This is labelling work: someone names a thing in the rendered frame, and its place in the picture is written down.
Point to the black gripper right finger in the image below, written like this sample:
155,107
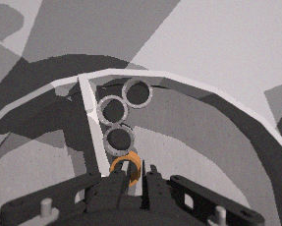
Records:
209,207

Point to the grey metal ring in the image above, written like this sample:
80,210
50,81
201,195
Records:
101,106
136,81
111,148

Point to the grey round turntable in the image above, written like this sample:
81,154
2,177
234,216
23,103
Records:
184,130

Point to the bronze bushing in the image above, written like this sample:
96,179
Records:
133,157

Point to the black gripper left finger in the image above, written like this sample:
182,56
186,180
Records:
44,206

